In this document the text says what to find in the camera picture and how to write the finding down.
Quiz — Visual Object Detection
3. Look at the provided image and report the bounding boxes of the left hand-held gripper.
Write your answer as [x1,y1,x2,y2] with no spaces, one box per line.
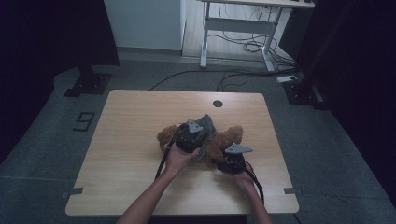
[174,119,209,154]

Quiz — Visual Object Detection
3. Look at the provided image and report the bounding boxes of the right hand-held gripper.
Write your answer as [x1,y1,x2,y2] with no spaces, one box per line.
[216,142,254,175]

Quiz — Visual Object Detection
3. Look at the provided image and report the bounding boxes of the brown teddy bear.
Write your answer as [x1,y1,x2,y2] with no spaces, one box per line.
[156,123,245,171]

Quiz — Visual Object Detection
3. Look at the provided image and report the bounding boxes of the gray cloth garment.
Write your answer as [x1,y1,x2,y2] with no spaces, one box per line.
[193,113,218,163]

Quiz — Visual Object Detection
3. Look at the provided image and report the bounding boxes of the person's left hand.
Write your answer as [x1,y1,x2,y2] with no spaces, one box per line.
[163,144,201,177]

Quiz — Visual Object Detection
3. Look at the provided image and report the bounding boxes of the person's right hand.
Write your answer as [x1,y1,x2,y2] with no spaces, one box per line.
[233,170,259,194]

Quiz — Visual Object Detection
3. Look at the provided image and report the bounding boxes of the gray tape strip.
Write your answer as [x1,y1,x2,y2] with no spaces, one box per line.
[61,187,84,199]
[283,187,304,196]

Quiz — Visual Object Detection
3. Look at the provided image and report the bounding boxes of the white power strip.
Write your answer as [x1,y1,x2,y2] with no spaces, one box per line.
[276,75,299,84]

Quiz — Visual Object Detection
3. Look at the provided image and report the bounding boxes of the black tape floor mark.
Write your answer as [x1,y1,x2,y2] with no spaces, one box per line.
[71,111,96,133]

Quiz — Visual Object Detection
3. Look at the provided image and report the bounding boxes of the dark curtain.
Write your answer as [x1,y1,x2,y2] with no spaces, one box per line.
[0,0,120,164]
[293,0,396,206]

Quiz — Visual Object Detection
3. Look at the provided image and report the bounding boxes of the left hand-held gripper black cable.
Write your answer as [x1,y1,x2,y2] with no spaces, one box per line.
[154,123,184,182]

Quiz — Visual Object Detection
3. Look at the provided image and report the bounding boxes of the hand-held gripper black cable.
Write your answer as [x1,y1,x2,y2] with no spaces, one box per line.
[154,123,184,182]
[240,158,266,205]

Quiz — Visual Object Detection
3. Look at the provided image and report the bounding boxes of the right hand-held gripper black cable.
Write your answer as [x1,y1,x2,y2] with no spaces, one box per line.
[240,158,266,205]

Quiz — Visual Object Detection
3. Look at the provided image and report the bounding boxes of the long black floor cable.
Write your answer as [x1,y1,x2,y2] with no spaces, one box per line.
[148,68,298,91]

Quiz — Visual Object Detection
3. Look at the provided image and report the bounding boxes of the black stand base plate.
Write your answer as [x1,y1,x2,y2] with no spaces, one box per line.
[63,64,113,98]
[282,77,332,110]

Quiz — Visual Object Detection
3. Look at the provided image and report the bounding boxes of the tangled black cables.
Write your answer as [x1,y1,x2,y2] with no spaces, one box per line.
[207,6,297,68]

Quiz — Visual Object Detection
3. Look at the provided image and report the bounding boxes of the white metal frame desk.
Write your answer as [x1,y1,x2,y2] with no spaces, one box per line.
[199,0,316,73]

